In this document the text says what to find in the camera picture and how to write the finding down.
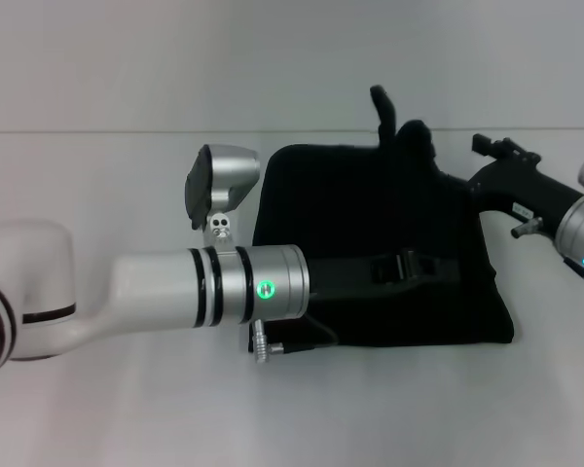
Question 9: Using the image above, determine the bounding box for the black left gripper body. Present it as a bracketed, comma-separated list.
[305, 254, 406, 304]

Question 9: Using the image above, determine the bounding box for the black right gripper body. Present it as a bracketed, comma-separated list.
[465, 159, 584, 240]

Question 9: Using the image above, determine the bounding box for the black T-shirt with FREE print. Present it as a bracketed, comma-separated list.
[250, 85, 517, 349]

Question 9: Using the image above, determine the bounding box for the left arm cable, silver plug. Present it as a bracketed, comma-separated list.
[247, 310, 343, 366]

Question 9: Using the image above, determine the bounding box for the right arm silver cable plug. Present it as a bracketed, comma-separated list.
[510, 218, 546, 240]

